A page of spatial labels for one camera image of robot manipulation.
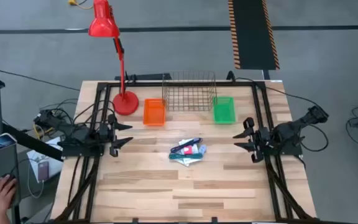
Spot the black metal bar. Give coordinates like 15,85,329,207
114,73,172,82

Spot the metal wire basket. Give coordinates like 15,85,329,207
162,70,218,112

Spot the black metal beam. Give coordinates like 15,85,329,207
1,122,63,161

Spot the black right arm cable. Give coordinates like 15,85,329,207
300,123,330,153

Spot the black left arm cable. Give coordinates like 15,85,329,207
35,98,113,127

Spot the black computer mouse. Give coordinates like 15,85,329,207
0,173,18,187

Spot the orange plastic basket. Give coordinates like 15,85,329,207
143,98,167,127

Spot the dark phone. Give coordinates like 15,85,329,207
37,161,50,182

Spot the red desk lamp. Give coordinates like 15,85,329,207
88,0,140,116

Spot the thin white cable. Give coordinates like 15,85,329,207
26,158,45,199

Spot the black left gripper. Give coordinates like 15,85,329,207
99,113,134,158

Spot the green plastic basket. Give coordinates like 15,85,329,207
213,96,237,124

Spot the teal braided cable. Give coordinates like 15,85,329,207
168,151,204,161

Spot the white paper sheet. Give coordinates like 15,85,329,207
26,136,64,184

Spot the black hazard-striped floor mat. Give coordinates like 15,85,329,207
227,0,281,70

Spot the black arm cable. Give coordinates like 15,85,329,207
300,123,330,153
35,98,113,127

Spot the yellow power plug cable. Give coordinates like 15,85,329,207
68,0,93,10

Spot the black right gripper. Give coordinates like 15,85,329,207
232,117,273,164

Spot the black table frame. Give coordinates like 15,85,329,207
53,80,318,224

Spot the plain white box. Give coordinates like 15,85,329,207
175,152,203,167

